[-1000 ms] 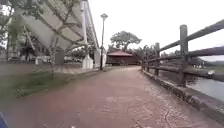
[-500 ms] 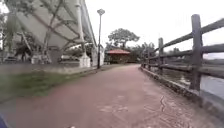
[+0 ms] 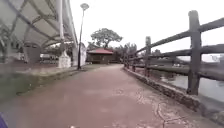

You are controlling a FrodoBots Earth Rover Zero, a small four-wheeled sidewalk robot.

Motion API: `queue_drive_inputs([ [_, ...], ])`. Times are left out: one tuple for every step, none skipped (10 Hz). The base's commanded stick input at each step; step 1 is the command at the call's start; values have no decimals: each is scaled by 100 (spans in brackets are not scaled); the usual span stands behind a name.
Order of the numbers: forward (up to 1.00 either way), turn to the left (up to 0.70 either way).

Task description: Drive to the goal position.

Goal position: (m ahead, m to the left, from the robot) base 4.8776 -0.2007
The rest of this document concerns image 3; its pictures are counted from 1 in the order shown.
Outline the row of bushes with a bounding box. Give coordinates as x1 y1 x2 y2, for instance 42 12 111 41
113 42 138 64

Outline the red brick path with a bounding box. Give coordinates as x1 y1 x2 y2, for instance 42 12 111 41
0 63 224 128

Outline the lamp pole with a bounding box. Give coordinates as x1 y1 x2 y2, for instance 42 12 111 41
77 2 90 71

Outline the white wall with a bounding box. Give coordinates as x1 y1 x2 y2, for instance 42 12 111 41
71 42 88 68

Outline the broad-crowned tree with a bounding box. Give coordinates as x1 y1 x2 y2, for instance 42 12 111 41
89 27 124 50

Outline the dark wooden rail fence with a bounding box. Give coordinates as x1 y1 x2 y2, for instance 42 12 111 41
122 9 224 97

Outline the white canopy structure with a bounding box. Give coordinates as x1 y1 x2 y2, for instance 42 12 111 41
0 0 79 69

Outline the red-roofed building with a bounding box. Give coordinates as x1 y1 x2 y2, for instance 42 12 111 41
85 48 116 65

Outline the grey paved terrace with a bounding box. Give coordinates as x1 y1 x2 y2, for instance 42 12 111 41
0 62 79 77

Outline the stone kerb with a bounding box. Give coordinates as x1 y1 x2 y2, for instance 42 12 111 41
122 66 224 126

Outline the grey water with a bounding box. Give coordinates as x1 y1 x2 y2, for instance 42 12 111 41
149 69 224 104

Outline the grass strip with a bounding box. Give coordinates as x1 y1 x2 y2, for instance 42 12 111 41
0 63 111 101

